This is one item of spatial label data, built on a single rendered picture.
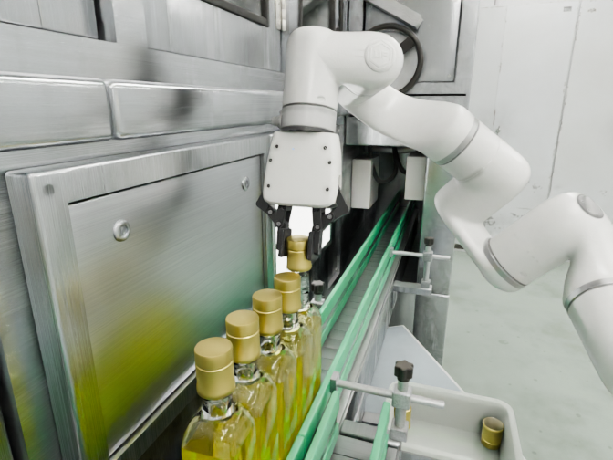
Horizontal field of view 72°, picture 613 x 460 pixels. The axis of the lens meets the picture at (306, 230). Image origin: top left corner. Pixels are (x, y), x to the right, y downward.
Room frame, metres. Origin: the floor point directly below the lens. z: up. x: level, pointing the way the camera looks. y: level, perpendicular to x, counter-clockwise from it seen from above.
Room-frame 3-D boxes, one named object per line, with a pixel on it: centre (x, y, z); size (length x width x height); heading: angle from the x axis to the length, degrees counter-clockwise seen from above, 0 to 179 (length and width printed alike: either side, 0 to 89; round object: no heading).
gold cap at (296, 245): (0.56, 0.01, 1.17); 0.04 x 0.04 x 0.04
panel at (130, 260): (0.76, 0.08, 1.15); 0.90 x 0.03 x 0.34; 161
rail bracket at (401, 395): (0.54, -0.12, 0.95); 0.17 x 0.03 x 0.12; 71
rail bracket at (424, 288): (1.15, -0.32, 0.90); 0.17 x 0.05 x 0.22; 71
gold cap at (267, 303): (0.44, 0.05, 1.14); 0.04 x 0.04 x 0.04
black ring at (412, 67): (1.36, -0.24, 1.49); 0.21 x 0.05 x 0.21; 71
